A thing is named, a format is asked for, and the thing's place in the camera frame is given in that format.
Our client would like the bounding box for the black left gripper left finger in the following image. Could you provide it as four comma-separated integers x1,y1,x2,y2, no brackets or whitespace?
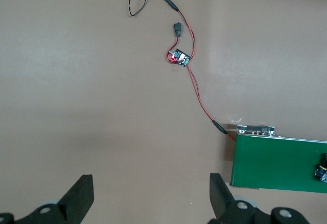
0,174,95,224

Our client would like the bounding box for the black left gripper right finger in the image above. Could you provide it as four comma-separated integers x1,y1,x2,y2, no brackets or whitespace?
208,172,310,224

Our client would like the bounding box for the green conveyor belt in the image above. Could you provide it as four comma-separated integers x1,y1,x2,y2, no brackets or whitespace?
229,124,327,193

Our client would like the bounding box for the small controller circuit board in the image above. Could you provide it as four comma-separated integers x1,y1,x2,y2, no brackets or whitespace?
167,47,191,68

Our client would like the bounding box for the black cable connector plug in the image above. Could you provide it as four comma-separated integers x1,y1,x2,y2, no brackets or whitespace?
173,22,183,38

